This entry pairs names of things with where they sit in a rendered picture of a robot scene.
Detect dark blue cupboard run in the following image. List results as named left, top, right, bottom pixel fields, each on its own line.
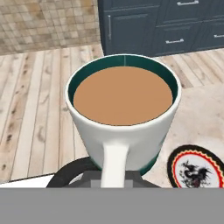
left=97, top=0, right=224, bottom=58

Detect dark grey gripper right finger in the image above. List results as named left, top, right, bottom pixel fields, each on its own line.
left=125, top=171, right=162, bottom=189

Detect white cup of tea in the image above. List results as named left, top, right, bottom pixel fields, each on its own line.
left=64, top=53, right=182, bottom=189

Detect white saucer with dragon print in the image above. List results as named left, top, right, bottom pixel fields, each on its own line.
left=166, top=143, right=224, bottom=189

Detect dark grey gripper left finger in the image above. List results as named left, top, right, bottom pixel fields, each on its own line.
left=67, top=171, right=103, bottom=189

